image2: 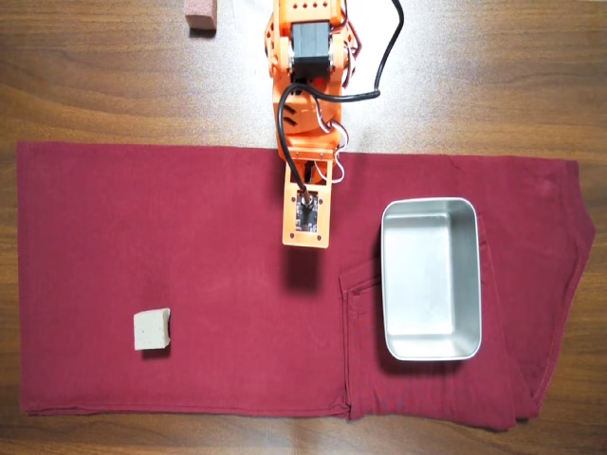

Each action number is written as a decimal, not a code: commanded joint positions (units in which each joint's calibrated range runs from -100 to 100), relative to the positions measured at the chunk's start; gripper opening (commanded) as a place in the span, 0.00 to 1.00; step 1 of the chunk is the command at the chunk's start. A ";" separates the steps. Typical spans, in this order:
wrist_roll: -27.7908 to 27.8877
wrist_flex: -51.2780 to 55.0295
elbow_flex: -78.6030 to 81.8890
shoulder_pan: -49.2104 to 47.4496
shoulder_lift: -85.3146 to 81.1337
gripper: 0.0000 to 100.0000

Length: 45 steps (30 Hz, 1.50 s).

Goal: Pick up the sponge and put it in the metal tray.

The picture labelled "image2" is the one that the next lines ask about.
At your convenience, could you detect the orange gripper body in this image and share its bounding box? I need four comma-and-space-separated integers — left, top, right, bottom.
283, 133, 343, 187

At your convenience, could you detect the beige foam cube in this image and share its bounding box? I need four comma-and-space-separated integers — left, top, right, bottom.
133, 307, 173, 353

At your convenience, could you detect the dark red cloth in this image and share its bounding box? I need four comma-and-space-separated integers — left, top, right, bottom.
16, 140, 597, 432

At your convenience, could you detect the reddish brown block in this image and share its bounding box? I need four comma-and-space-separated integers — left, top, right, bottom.
184, 0, 220, 32

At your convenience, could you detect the rectangular metal tray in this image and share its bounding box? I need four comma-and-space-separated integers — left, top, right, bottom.
379, 196, 484, 363

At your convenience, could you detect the white and red wire bundle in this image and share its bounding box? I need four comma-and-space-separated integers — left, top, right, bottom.
314, 92, 352, 185
337, 13, 364, 89

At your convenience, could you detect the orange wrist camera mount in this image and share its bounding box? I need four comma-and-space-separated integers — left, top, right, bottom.
282, 159, 332, 249

